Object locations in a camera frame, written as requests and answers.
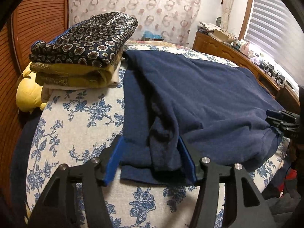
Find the navy blue printed t-shirt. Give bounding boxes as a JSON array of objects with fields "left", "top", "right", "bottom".
[{"left": 121, "top": 49, "right": 282, "bottom": 186}]

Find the blue floral white sheet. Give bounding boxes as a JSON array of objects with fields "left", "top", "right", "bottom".
[{"left": 26, "top": 43, "right": 289, "bottom": 228}]

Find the pink kettle on sideboard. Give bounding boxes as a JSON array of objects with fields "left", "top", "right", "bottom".
[{"left": 240, "top": 41, "right": 250, "bottom": 56}]

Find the grey zebra window blind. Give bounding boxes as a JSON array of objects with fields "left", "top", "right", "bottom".
[{"left": 245, "top": 0, "right": 303, "bottom": 85}]

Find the mustard folded cloth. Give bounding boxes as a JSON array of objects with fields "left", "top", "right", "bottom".
[{"left": 29, "top": 51, "right": 123, "bottom": 89}]

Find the yellow plush toy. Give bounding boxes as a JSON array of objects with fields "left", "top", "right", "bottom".
[{"left": 15, "top": 62, "right": 46, "bottom": 113}]

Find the wooden sideboard cabinet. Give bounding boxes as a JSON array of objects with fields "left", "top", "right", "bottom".
[{"left": 193, "top": 31, "right": 300, "bottom": 114}]

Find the cardboard box on sideboard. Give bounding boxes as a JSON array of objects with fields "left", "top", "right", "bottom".
[{"left": 213, "top": 29, "right": 237, "bottom": 43}]

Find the dark circle patterned folded cloth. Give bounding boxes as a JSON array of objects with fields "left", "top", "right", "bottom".
[{"left": 29, "top": 12, "right": 138, "bottom": 68}]

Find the blue object behind bed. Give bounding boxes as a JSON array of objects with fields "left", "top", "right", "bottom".
[{"left": 142, "top": 30, "right": 163, "bottom": 41}]

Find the pink circle patterned curtain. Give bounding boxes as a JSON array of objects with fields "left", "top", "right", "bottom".
[{"left": 69, "top": 0, "right": 200, "bottom": 46}]

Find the red wooden louvered wardrobe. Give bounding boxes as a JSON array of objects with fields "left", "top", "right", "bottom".
[{"left": 1, "top": 0, "right": 69, "bottom": 204}]

